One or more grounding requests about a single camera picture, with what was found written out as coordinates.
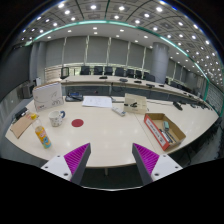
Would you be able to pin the dark desk telephone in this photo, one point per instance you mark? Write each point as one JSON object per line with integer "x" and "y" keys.
{"x": 74, "y": 97}

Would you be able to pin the red round coaster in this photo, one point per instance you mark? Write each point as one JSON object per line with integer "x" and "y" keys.
{"x": 77, "y": 123}

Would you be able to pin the orange yellow drink bottle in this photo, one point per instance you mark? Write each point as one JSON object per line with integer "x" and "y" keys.
{"x": 40, "y": 131}

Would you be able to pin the white cardboard box with drawing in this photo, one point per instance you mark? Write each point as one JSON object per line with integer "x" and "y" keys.
{"x": 48, "y": 96}

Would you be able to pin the white remote control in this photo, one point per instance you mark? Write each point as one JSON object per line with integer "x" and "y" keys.
{"x": 118, "y": 111}

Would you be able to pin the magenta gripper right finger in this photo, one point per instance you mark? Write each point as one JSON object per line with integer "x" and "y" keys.
{"x": 152, "y": 166}

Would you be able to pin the white paper sheets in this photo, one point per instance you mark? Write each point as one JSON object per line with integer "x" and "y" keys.
{"x": 97, "y": 101}

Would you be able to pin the black device on table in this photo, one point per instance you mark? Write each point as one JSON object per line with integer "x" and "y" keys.
{"x": 177, "y": 106}

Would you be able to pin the teal tool in box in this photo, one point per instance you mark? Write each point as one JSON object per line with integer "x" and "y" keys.
{"x": 166, "y": 125}

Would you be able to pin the open cardboard box red side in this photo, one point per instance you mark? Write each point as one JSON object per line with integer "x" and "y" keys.
{"x": 166, "y": 139}

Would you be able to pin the beige box with black clip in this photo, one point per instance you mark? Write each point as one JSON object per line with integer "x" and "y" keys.
{"x": 135, "y": 104}

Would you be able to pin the black office chair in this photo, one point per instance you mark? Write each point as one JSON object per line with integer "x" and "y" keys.
{"x": 85, "y": 70}
{"x": 108, "y": 70}
{"x": 119, "y": 72}
{"x": 130, "y": 73}
{"x": 98, "y": 70}

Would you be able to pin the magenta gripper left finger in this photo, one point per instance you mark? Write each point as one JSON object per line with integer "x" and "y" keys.
{"x": 70, "y": 166}

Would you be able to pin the white mug blue handle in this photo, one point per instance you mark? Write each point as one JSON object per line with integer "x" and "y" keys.
{"x": 56, "y": 118}

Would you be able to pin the brown cardboard piece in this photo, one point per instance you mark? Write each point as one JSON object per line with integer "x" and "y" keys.
{"x": 22, "y": 124}

